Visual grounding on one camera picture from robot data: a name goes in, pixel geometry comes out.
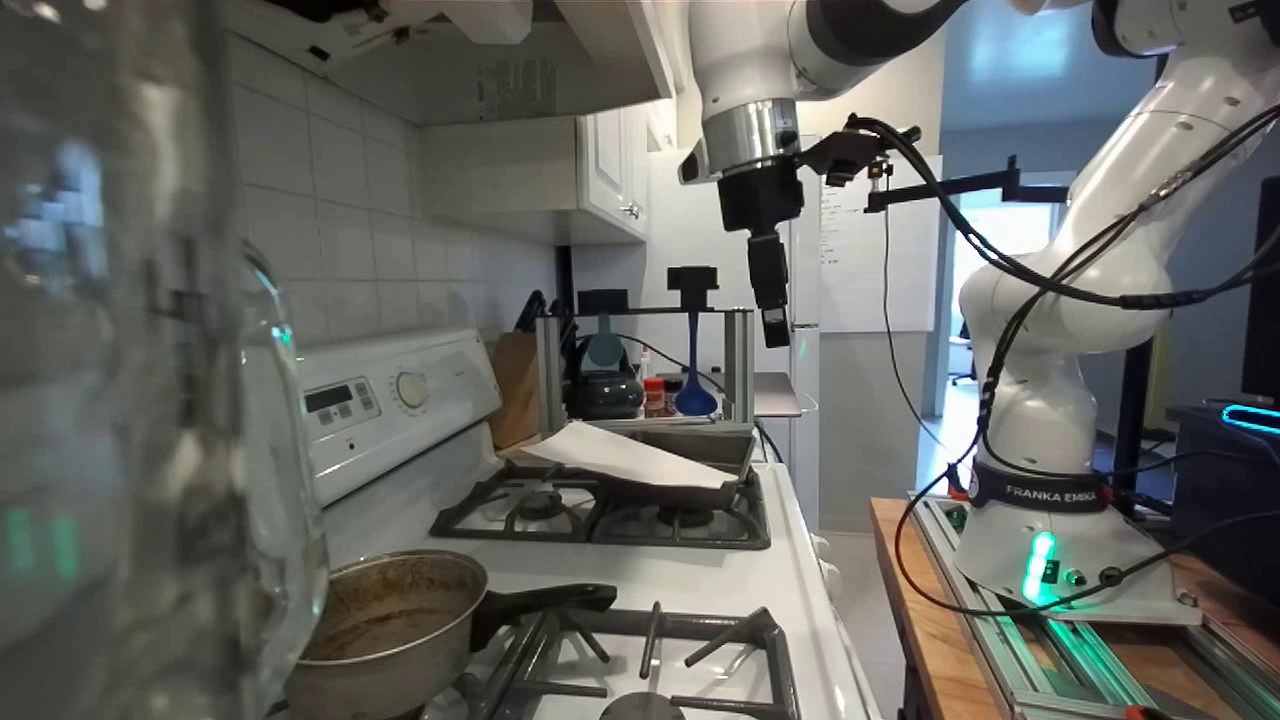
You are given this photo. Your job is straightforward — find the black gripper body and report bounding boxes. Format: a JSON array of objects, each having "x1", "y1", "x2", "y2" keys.
[{"x1": 717, "y1": 166, "x2": 804, "y2": 274}]

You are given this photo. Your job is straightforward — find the white paper napkin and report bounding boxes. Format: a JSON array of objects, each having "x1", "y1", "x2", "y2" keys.
[{"x1": 510, "y1": 418, "x2": 730, "y2": 487}]

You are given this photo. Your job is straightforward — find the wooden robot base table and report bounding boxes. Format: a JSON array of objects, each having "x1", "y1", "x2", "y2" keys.
[{"x1": 867, "y1": 496, "x2": 1280, "y2": 720}]

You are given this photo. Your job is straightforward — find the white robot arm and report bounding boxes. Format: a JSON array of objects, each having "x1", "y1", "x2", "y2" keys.
[{"x1": 683, "y1": 0, "x2": 1280, "y2": 623}]

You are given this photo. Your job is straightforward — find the white upper cabinet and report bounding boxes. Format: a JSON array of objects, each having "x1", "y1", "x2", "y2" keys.
[{"x1": 419, "y1": 105, "x2": 650, "y2": 242}]

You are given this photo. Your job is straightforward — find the blue spatula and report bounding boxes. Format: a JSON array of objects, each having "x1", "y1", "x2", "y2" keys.
[{"x1": 674, "y1": 314, "x2": 717, "y2": 417}]

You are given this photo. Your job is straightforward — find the white range hood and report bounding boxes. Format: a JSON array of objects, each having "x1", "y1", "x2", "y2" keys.
[{"x1": 223, "y1": 0, "x2": 671, "y2": 124}]

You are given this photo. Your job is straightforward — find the wooden knife block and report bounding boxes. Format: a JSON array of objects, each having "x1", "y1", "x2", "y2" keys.
[{"x1": 487, "y1": 331, "x2": 545, "y2": 448}]

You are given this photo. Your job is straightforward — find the white gas stove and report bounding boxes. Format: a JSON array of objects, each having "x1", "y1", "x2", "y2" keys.
[{"x1": 282, "y1": 331, "x2": 877, "y2": 720}]

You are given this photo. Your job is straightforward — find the black rear burner grate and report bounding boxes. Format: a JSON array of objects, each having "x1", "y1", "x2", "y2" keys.
[{"x1": 430, "y1": 471, "x2": 773, "y2": 552}]

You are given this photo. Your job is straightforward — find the black burner grate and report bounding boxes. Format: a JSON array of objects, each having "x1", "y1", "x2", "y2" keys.
[
  {"x1": 430, "y1": 471, "x2": 773, "y2": 552},
  {"x1": 419, "y1": 599, "x2": 804, "y2": 720}
]

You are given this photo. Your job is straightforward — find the black front burner grate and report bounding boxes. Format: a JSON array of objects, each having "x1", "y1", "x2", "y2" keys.
[{"x1": 419, "y1": 599, "x2": 804, "y2": 720}]

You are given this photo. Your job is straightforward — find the glass blender with black base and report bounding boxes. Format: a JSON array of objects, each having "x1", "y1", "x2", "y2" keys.
[{"x1": 0, "y1": 0, "x2": 322, "y2": 720}]

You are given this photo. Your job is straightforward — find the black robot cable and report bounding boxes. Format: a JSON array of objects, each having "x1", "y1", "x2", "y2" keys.
[{"x1": 842, "y1": 100, "x2": 1280, "y2": 618}]

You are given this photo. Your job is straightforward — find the silver pot with black handle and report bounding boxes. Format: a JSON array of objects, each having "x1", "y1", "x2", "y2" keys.
[{"x1": 282, "y1": 546, "x2": 616, "y2": 720}]

